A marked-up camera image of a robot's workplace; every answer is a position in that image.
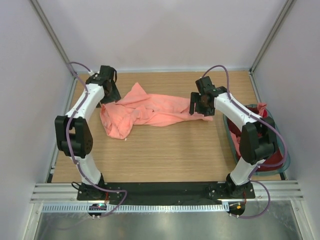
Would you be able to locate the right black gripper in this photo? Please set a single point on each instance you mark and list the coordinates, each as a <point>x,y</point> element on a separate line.
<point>194,96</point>

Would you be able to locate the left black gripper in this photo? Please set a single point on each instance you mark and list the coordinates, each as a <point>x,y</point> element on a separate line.
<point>115,95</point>

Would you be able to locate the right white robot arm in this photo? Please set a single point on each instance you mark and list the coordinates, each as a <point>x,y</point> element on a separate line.
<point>240,116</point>

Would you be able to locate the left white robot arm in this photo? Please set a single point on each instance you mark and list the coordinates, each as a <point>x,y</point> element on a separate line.
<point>73,135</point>

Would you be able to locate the dark red t shirt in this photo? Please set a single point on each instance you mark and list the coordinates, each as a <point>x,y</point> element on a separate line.
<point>259,142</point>

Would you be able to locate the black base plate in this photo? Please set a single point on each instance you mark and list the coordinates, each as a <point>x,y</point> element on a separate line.
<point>166,193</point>

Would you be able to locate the white slotted cable duct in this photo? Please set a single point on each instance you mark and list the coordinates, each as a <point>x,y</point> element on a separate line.
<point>101,208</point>

